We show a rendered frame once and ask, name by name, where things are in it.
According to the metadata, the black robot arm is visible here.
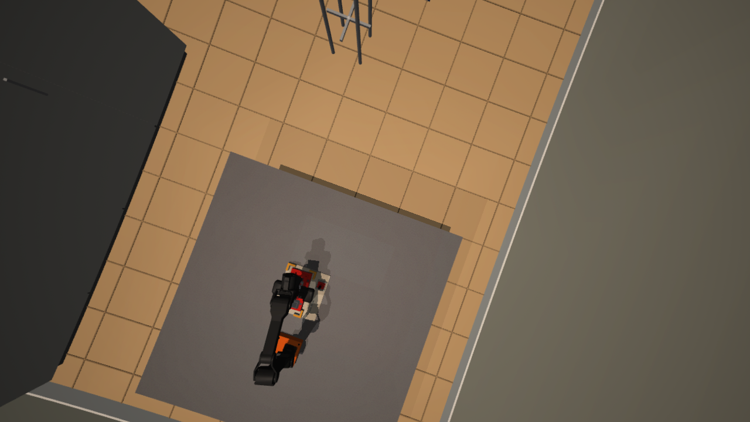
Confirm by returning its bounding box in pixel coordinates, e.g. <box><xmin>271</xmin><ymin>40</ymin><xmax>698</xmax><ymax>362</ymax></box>
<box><xmin>253</xmin><ymin>273</ymin><xmax>302</xmax><ymax>386</ymax></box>

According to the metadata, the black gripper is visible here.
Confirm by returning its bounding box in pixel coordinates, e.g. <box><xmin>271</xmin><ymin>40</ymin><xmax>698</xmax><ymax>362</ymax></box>
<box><xmin>272</xmin><ymin>280</ymin><xmax>315</xmax><ymax>303</ymax></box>

